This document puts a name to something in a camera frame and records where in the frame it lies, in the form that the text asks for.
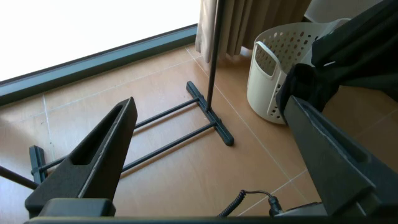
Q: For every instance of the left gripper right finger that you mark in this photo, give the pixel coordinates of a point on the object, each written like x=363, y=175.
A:
x=335, y=174

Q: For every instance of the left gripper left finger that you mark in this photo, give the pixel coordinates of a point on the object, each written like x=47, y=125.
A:
x=102, y=165

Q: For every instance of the black shorts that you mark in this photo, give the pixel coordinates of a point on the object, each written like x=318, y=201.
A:
x=357, y=49

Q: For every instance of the white laundry basket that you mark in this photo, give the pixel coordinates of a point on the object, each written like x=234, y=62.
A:
x=261, y=93

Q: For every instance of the black clothes rack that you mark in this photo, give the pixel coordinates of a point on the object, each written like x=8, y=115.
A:
x=212, y=62

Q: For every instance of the brown curtain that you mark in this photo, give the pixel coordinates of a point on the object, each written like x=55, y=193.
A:
x=236, y=25

